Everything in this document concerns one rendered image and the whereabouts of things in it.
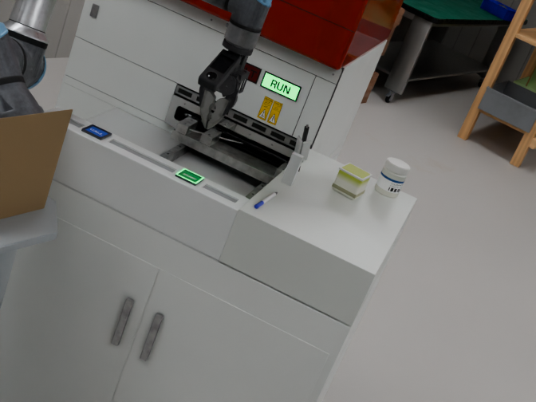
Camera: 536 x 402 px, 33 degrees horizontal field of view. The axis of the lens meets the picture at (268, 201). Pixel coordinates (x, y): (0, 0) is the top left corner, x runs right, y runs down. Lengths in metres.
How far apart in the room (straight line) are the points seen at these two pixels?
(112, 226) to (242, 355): 0.45
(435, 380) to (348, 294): 1.78
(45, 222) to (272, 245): 0.52
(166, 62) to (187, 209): 0.74
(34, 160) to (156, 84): 0.86
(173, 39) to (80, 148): 0.65
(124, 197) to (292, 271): 0.45
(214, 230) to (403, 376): 1.77
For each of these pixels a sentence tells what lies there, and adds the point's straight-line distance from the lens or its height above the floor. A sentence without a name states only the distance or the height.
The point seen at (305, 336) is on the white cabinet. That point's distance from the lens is 2.19.
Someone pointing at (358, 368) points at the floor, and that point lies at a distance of 3.68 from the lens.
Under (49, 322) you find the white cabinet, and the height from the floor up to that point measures 0.44.
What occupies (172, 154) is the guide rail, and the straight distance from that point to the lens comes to 2.61.
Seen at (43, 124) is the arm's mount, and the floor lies 1.05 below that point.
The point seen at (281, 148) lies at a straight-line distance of 2.71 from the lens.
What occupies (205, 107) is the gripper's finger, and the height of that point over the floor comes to 1.14.
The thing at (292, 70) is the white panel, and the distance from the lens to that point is 2.67.
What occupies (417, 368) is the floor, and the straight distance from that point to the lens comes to 3.88.
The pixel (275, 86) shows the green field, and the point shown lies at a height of 1.09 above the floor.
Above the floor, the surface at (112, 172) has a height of 0.91.
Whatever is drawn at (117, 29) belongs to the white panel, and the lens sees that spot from 2.86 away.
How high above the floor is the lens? 1.80
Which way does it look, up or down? 22 degrees down
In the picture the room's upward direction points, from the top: 22 degrees clockwise
